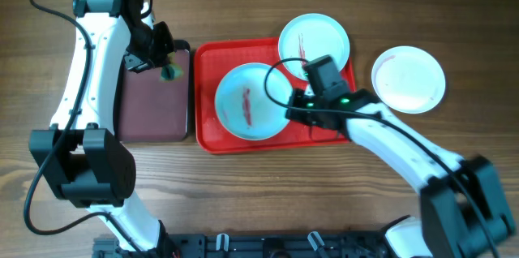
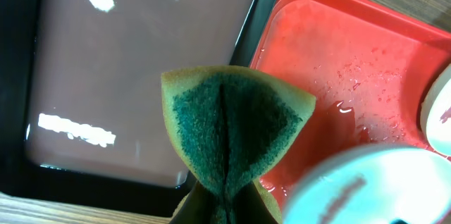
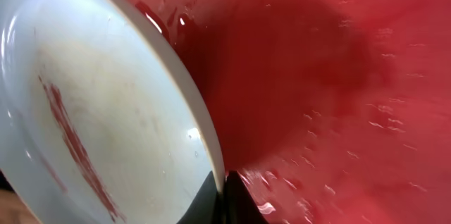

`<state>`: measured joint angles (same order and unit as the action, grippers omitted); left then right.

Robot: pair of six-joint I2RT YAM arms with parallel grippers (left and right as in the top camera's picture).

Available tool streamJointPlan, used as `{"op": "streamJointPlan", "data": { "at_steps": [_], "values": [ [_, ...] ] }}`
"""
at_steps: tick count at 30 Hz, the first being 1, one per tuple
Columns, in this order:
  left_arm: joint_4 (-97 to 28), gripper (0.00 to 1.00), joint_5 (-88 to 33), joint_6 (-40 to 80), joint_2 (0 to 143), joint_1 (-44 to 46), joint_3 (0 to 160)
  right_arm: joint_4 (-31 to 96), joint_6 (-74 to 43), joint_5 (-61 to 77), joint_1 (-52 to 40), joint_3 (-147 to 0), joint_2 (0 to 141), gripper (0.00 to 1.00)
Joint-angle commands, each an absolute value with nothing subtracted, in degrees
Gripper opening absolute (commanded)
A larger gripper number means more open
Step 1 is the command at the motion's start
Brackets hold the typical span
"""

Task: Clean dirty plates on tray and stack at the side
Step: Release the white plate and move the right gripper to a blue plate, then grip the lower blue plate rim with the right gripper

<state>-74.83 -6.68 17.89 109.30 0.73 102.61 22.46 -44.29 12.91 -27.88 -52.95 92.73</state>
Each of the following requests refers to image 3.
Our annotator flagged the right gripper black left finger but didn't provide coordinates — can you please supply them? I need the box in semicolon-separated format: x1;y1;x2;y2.
177;172;223;224

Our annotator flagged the red plastic tray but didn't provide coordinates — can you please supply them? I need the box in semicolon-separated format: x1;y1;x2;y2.
128;0;450;223

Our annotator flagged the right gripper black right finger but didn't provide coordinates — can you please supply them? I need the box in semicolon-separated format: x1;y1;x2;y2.
224;171;268;224

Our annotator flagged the light blue stained plate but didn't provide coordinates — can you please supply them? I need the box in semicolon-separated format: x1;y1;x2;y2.
1;0;225;224

